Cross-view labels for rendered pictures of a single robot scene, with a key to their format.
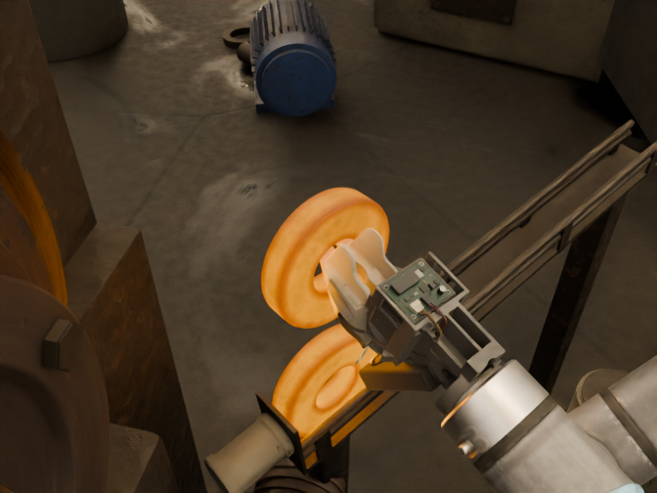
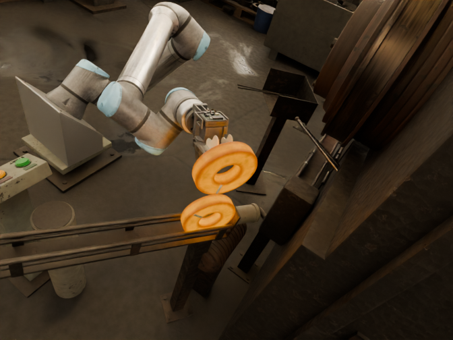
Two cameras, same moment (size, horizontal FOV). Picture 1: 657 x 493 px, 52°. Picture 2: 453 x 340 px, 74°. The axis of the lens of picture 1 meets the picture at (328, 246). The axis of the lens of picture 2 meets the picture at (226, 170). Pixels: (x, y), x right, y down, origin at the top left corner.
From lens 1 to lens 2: 101 cm
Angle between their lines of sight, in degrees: 93
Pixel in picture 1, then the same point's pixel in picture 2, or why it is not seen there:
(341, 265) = not seen: hidden behind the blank
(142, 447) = (290, 184)
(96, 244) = (322, 241)
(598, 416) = (152, 118)
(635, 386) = (139, 110)
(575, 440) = (184, 94)
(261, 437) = (240, 208)
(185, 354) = not seen: outside the picture
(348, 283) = not seen: hidden behind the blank
